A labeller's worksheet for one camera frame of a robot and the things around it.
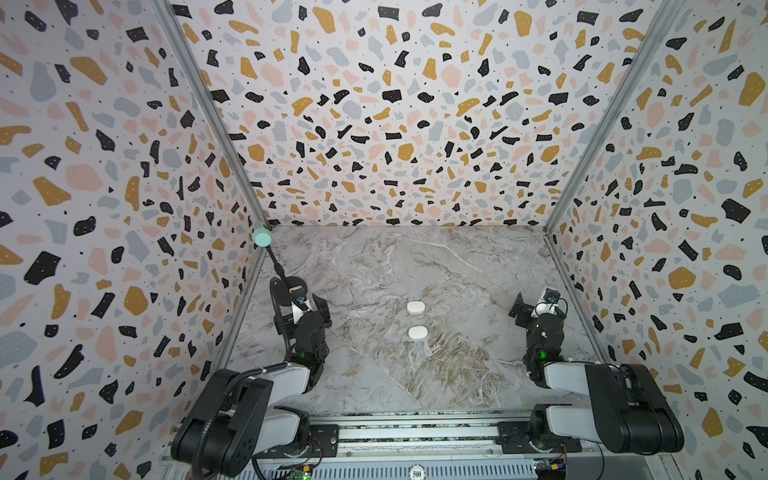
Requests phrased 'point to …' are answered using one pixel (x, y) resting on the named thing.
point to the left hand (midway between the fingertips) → (300, 297)
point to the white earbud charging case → (415, 307)
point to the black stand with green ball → (262, 237)
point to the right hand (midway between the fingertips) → (539, 293)
